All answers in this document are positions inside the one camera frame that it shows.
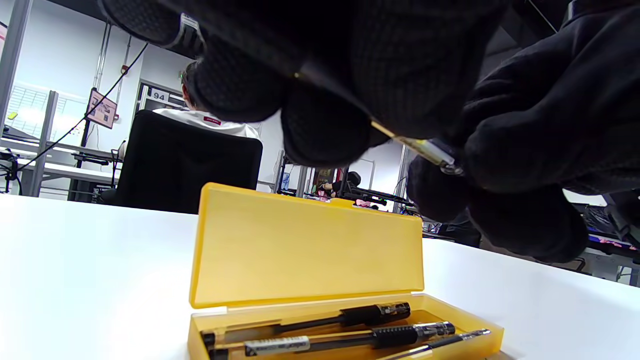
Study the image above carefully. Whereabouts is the person's left hand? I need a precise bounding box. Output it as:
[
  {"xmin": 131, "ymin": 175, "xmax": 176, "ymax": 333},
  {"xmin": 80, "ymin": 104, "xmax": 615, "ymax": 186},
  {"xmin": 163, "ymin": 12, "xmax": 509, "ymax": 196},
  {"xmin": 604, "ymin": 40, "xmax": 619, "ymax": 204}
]
[{"xmin": 97, "ymin": 0, "xmax": 508, "ymax": 168}]

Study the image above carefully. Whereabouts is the person's right hand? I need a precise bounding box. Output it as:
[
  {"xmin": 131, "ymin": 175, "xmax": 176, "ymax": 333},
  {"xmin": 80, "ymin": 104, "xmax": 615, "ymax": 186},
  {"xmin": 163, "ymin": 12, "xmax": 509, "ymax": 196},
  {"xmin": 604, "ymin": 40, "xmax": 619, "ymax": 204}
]
[{"xmin": 406, "ymin": 5, "xmax": 640, "ymax": 264}]

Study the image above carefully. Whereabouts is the black clear pen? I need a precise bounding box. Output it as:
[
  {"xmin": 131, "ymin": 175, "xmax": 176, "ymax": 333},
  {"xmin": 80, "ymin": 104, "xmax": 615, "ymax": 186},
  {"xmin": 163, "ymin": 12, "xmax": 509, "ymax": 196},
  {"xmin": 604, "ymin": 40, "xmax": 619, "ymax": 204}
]
[
  {"xmin": 207, "ymin": 321, "xmax": 457, "ymax": 360},
  {"xmin": 380, "ymin": 327, "xmax": 492, "ymax": 360},
  {"xmin": 294, "ymin": 72, "xmax": 465, "ymax": 177},
  {"xmin": 200, "ymin": 301, "xmax": 412, "ymax": 346}
]

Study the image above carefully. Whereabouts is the yellow plastic pen case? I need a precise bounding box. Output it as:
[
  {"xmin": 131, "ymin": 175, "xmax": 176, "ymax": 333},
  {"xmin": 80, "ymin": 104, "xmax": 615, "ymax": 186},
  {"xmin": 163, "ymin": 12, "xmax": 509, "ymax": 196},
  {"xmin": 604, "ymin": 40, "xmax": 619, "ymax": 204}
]
[{"xmin": 187, "ymin": 182, "xmax": 505, "ymax": 360}]

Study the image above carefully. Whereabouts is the grey double door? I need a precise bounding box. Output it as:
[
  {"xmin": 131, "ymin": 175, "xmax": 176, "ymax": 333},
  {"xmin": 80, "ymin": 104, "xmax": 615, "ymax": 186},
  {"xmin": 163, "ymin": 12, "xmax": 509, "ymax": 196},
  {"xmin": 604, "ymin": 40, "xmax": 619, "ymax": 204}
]
[{"xmin": 136, "ymin": 80, "xmax": 190, "ymax": 113}]

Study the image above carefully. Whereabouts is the black mesh office chair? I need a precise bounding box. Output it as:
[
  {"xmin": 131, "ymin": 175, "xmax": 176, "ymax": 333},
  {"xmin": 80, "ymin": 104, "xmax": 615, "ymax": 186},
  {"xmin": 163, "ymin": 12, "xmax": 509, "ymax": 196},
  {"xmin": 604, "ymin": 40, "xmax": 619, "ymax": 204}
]
[{"xmin": 99, "ymin": 109, "xmax": 264, "ymax": 216}]

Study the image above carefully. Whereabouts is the small pink screen monitor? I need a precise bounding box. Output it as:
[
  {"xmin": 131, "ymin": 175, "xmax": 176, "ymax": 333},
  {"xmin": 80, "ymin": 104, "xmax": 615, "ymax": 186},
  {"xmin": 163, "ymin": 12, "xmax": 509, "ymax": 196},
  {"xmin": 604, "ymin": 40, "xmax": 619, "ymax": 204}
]
[{"xmin": 85, "ymin": 87, "xmax": 120, "ymax": 131}]

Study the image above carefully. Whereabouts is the white desk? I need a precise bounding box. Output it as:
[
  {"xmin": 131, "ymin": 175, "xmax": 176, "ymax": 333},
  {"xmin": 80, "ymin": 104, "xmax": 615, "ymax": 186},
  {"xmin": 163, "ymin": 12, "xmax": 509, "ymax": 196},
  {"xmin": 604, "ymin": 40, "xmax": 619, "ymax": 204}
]
[{"xmin": 17, "ymin": 159, "xmax": 123, "ymax": 187}]

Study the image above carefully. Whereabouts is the black hanging cable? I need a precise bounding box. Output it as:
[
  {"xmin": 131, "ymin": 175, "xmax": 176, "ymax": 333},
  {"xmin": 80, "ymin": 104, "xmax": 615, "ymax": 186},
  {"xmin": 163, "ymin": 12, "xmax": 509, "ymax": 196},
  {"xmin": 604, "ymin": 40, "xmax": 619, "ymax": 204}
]
[{"xmin": 12, "ymin": 41, "xmax": 151, "ymax": 176}]

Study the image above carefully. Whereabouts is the aluminium frame post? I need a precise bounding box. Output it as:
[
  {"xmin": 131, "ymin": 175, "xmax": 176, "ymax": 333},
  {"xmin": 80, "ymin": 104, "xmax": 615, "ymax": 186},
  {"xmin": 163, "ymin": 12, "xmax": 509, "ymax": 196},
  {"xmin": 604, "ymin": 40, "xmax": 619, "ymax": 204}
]
[
  {"xmin": 27, "ymin": 90, "xmax": 60, "ymax": 198},
  {"xmin": 0, "ymin": 0, "xmax": 32, "ymax": 132}
]

